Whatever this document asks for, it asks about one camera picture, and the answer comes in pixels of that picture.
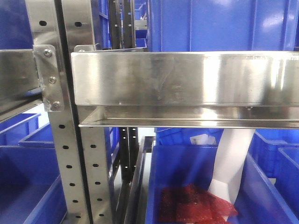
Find steel shelf front beam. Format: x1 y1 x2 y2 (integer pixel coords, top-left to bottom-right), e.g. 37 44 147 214
71 51 299 128

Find steel shelf beam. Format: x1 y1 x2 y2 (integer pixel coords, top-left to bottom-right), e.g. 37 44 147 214
0 49 42 122
71 51 299 128

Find right steel shelf upright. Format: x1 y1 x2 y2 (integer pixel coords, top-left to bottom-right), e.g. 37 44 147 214
62 0 115 224

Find steel shelf upright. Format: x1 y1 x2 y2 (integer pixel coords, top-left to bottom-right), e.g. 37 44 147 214
62 0 115 224
25 0 90 224

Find left steel shelf beam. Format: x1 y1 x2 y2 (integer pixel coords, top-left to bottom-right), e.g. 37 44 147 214
0 49 42 122

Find left steel shelf upright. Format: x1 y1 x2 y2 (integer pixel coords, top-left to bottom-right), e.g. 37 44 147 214
25 0 90 224

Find black perforated rear upright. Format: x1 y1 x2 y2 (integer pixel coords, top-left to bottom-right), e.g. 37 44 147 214
119 127 139 183

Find large blue upper bin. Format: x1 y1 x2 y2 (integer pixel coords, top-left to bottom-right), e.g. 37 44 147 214
147 0 299 51

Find blue bin rear left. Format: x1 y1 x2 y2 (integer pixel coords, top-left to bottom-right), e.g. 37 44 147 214
0 113 55 148

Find blue bin lower right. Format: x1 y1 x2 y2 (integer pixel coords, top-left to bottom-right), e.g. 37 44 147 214
249 129 299 216

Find blue bin lower left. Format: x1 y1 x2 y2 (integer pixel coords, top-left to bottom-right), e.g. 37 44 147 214
0 146 67 224

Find blue bin with red bag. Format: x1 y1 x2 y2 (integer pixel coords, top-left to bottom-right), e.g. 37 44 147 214
145 145 299 224

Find blue bin upper left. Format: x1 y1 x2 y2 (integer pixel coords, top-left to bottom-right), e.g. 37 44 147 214
0 0 33 49

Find steel corner bracket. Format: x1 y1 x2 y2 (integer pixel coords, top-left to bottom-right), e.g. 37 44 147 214
33 44 64 112

